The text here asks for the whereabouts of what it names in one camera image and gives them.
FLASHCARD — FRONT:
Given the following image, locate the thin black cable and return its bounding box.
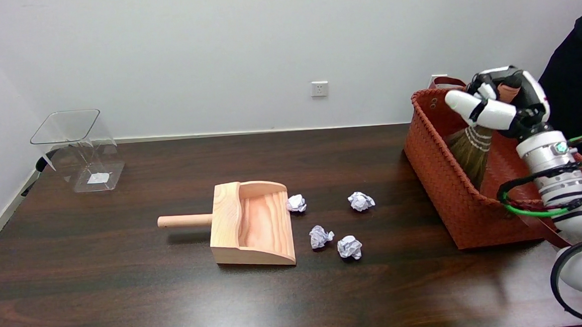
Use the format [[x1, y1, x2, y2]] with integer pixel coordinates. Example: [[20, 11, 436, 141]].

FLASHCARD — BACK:
[[495, 161, 582, 214]]

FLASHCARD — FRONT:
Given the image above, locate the wooden dustpan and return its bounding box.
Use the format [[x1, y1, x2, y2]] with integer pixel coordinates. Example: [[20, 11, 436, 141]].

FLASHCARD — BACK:
[[155, 178, 297, 273]]

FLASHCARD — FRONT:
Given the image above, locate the green cable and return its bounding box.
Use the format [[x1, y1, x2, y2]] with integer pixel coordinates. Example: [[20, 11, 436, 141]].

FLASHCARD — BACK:
[[499, 134, 582, 220]]

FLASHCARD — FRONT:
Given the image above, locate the red-brown woven basket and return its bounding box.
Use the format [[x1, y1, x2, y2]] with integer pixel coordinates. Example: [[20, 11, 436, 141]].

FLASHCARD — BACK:
[[399, 69, 582, 255]]

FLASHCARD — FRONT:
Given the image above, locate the clear plastic bin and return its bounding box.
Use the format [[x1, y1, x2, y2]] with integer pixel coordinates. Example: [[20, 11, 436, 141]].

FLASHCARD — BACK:
[[28, 108, 126, 196]]

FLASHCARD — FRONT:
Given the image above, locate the straw hand broom orange handle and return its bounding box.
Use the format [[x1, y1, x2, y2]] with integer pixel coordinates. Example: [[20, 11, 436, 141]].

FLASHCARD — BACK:
[[441, 83, 527, 192]]

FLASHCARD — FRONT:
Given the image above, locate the crumpled white paper ball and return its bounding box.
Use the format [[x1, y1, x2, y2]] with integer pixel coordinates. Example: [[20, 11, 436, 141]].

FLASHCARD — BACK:
[[337, 235, 364, 261], [286, 194, 307, 214], [309, 224, 335, 250], [348, 191, 376, 213]]

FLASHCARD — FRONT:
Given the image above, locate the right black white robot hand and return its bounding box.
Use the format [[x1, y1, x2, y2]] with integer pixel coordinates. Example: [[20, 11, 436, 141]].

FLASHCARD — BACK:
[[443, 64, 553, 143]]

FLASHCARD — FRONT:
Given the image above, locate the black garment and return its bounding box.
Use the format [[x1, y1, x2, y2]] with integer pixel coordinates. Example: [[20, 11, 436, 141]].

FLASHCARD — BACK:
[[534, 0, 582, 163]]

